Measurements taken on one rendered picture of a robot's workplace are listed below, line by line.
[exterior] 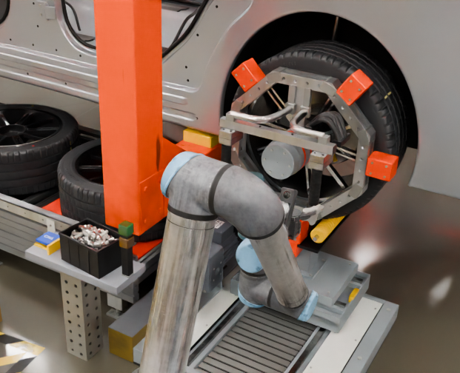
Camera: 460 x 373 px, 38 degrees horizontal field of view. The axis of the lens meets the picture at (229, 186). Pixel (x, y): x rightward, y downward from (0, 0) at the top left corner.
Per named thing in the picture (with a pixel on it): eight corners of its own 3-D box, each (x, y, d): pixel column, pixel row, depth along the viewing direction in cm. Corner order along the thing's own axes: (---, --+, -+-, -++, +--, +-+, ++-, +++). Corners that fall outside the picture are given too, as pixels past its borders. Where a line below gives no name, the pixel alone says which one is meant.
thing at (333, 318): (367, 290, 299) (370, 271, 295) (338, 335, 271) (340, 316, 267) (267, 256, 320) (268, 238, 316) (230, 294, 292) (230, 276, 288)
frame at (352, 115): (362, 226, 251) (383, 86, 226) (356, 234, 246) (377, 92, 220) (235, 188, 274) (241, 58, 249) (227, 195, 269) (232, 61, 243)
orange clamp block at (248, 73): (267, 77, 248) (252, 57, 247) (257, 82, 242) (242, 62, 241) (254, 86, 252) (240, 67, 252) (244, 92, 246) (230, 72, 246)
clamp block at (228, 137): (243, 138, 238) (244, 124, 236) (230, 146, 231) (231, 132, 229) (230, 135, 241) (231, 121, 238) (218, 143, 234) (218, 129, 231)
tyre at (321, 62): (412, 205, 265) (408, 36, 240) (393, 231, 247) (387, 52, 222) (263, 189, 298) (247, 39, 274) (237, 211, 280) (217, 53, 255)
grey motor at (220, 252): (255, 277, 305) (259, 209, 289) (206, 328, 272) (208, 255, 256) (220, 265, 313) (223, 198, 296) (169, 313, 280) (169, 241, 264)
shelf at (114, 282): (146, 271, 247) (145, 264, 246) (116, 294, 234) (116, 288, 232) (56, 237, 265) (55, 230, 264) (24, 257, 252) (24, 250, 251)
